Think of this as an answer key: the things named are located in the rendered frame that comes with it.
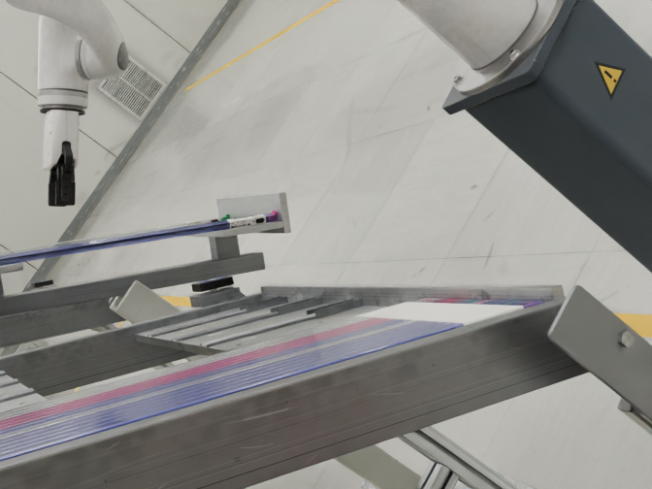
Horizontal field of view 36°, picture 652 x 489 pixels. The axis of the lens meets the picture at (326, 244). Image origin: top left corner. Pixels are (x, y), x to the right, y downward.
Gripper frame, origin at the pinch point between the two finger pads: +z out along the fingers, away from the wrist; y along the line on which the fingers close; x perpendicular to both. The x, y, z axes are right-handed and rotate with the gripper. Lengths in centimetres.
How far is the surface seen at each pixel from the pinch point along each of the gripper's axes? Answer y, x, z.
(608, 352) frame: 114, 25, 14
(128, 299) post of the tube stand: 14.1, 8.9, 16.2
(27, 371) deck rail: 43, -10, 23
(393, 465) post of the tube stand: 14, 58, 47
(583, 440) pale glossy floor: 26, 91, 42
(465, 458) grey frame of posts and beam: 40, 57, 40
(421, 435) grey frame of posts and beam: 39, 50, 36
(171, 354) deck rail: 42.6, 8.9, 21.8
